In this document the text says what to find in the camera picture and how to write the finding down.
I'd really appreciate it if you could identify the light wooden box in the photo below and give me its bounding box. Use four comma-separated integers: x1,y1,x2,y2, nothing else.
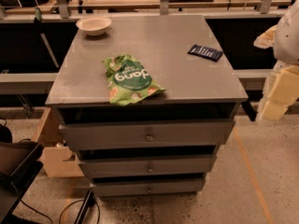
32,107,83,177

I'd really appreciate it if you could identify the grey drawer cabinet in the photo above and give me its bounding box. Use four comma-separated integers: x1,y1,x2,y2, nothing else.
46,15,248,197

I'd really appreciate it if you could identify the black chair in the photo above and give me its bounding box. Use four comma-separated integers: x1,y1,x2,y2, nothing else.
0,125,44,224

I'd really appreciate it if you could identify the dark blue rxbar wrapper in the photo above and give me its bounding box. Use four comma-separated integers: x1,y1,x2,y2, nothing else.
188,44,223,62

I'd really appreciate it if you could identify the green snack chip bag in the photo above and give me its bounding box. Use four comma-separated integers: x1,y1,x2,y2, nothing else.
102,54,165,106

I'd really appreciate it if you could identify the black floor cable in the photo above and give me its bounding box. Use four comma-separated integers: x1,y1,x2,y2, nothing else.
12,184,101,224

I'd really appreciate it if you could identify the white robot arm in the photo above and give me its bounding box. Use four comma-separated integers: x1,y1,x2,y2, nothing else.
253,0,299,121

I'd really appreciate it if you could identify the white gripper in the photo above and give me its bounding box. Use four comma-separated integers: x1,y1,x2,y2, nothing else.
253,25,299,121

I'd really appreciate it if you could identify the white ceramic bowl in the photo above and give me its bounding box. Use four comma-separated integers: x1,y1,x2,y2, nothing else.
76,16,111,36

